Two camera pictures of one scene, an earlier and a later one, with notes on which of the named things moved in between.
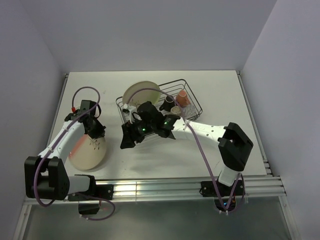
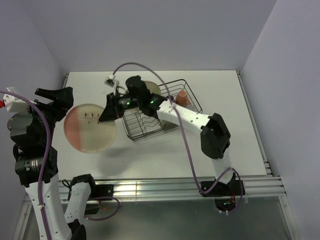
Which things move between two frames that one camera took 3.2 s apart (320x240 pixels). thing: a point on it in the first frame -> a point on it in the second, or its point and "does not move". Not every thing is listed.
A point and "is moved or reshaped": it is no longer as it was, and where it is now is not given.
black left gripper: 99,132 -> 63,97
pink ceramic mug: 182,99 does not move
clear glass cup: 189,110 does not move
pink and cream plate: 88,153 is moved or reshaped
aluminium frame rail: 109,190 does not move
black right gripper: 130,135 -> 113,109
